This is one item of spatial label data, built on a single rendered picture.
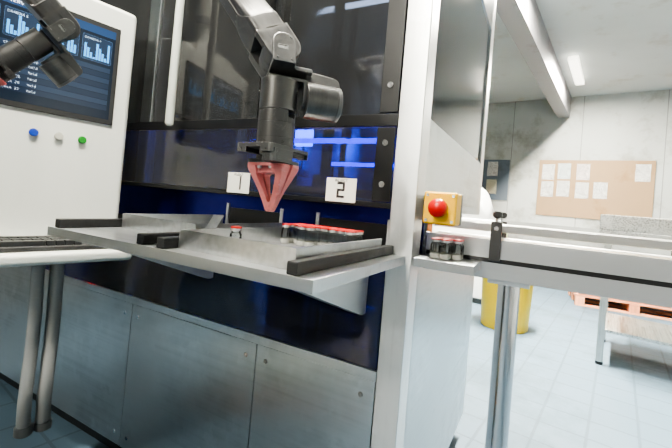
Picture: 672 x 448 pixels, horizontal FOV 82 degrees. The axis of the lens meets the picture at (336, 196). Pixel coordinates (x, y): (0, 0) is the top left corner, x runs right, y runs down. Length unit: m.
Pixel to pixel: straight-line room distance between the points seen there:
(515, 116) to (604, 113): 1.50
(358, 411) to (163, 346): 0.69
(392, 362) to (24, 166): 1.11
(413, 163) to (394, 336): 0.40
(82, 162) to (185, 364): 0.70
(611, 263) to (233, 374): 0.98
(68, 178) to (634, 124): 8.29
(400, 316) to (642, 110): 7.96
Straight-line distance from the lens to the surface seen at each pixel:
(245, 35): 0.69
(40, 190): 1.39
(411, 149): 0.91
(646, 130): 8.59
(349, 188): 0.96
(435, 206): 0.85
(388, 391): 1.00
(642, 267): 0.99
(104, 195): 1.44
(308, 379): 1.09
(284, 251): 0.60
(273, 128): 0.59
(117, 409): 1.71
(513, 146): 8.73
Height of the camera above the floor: 0.99
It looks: 1 degrees up
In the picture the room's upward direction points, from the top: 5 degrees clockwise
